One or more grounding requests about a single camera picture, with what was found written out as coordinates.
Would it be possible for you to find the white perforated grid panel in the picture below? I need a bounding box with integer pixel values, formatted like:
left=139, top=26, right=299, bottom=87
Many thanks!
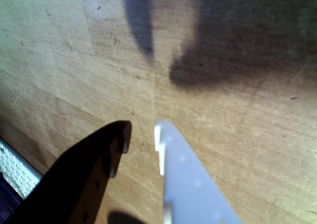
left=0, top=137, right=44, bottom=201

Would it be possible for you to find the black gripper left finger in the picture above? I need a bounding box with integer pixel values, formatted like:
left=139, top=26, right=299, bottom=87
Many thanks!
left=4, top=120, right=133, bottom=224

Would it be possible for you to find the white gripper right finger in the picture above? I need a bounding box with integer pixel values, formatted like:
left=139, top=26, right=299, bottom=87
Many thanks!
left=154, top=119, right=243, bottom=224

